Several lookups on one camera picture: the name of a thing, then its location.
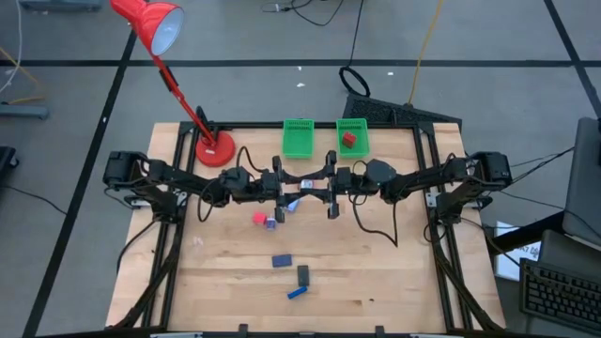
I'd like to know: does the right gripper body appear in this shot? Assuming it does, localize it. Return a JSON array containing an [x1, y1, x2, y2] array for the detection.
[[326, 149, 353, 221]]

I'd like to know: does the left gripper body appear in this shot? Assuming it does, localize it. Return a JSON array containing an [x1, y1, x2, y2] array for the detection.
[[255, 156, 286, 223]]

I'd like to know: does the green plastic basket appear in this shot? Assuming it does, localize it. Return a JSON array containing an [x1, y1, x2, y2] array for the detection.
[[335, 117, 371, 160], [281, 118, 316, 160]]

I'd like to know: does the red desk lamp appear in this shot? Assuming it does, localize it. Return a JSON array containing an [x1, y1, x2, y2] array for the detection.
[[110, 0, 237, 169]]

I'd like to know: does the black perforated floor mat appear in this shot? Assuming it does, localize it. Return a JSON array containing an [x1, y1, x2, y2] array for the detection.
[[341, 92, 464, 127]]

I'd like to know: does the white paper sheet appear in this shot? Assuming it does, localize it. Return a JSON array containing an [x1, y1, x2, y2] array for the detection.
[[495, 220, 542, 283]]

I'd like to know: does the large computer monitor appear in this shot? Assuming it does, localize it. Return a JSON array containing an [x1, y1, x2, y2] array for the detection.
[[562, 116, 601, 248]]

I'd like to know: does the grey floor base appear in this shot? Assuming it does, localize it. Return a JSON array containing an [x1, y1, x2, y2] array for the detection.
[[18, 0, 102, 13], [0, 102, 51, 121]]

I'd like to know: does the black computer keyboard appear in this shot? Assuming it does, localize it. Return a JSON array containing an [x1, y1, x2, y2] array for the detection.
[[518, 256, 601, 335]]

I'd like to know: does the black floor object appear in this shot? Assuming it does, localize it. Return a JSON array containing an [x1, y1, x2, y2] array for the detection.
[[0, 145, 20, 171]]

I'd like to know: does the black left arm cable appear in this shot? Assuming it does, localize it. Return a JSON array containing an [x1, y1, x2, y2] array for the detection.
[[195, 146, 267, 224]]

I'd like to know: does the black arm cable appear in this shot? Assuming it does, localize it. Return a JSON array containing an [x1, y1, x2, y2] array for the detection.
[[350, 159, 400, 249], [195, 146, 267, 224]]

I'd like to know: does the black aluminium table frame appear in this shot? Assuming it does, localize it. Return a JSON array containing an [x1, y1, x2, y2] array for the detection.
[[106, 119, 507, 338]]

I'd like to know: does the black coiled floor cable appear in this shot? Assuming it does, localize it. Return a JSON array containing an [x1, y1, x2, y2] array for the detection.
[[337, 0, 372, 99]]

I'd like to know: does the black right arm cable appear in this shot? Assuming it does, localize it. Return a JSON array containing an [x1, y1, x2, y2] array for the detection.
[[350, 159, 400, 249]]

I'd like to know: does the thin black floor cable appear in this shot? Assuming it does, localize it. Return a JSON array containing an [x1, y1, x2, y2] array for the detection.
[[260, 0, 340, 28], [0, 184, 68, 217]]

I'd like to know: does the yellow hanging cable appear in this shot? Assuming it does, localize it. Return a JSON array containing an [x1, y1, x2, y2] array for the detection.
[[407, 0, 445, 105]]

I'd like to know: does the yellow floor cable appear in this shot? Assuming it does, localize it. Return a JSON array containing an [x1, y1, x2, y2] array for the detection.
[[0, 46, 47, 105]]

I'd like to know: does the white floor cable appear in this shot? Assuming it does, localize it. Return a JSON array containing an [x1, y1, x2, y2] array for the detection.
[[0, 0, 24, 95]]

